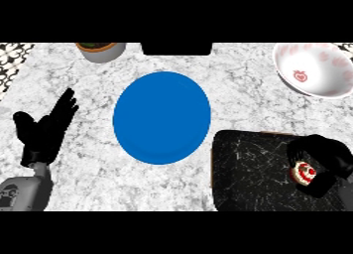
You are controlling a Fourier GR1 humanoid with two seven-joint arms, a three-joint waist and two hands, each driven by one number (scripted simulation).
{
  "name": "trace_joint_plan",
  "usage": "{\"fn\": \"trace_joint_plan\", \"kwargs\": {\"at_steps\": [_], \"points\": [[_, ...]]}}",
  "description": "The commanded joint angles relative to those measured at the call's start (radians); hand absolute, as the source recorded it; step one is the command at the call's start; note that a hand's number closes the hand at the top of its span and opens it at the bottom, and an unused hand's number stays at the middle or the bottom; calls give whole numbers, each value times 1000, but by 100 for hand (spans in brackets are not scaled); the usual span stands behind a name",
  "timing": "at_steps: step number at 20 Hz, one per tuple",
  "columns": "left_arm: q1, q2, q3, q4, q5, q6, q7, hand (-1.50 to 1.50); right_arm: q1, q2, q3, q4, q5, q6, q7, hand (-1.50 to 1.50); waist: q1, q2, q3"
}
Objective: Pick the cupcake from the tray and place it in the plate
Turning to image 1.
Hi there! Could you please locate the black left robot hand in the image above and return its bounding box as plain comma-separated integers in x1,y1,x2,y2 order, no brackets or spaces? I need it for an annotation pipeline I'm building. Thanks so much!
12,87,81,168

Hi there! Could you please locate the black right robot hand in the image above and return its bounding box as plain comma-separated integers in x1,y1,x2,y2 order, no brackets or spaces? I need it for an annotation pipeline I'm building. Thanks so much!
285,133,353,198

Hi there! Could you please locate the red and white cupcake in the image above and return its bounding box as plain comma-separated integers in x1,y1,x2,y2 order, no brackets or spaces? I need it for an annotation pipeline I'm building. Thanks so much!
291,160,319,188

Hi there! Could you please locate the black marbled tray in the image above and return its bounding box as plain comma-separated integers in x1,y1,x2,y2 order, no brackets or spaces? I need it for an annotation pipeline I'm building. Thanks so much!
211,129,351,212

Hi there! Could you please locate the blue plate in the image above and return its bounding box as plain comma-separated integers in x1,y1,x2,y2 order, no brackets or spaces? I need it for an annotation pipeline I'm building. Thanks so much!
110,70,214,166

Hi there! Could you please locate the white bowl with red prints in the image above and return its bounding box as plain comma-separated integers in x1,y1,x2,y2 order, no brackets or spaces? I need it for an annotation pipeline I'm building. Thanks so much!
270,43,353,99

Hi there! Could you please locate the grey plant pot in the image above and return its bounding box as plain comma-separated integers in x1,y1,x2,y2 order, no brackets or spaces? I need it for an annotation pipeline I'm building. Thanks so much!
75,43,127,64

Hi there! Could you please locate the black appliance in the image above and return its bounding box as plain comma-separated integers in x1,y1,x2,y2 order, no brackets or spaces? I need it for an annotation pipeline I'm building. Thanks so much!
140,43,215,57

